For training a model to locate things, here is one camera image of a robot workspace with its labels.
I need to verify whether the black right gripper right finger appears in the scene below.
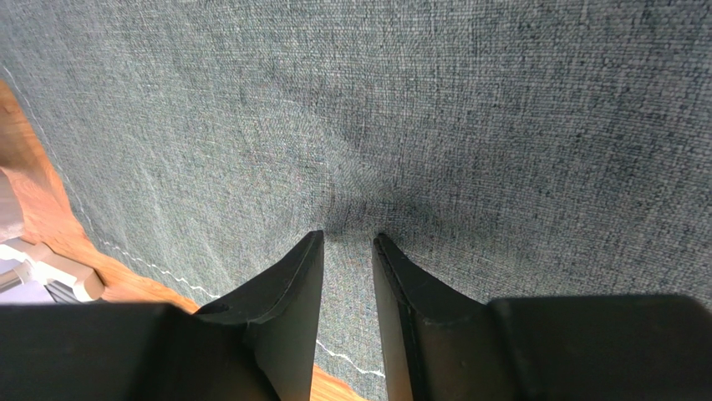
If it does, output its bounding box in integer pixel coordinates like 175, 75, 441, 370
372, 235, 711, 400

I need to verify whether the white clothes rack base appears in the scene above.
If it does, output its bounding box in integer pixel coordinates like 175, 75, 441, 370
1, 238, 105, 302

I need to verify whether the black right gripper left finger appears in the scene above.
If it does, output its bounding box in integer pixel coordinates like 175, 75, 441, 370
1, 231, 324, 400

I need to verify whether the grey cloth napkin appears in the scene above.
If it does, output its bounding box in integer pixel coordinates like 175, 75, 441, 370
1, 1, 711, 400

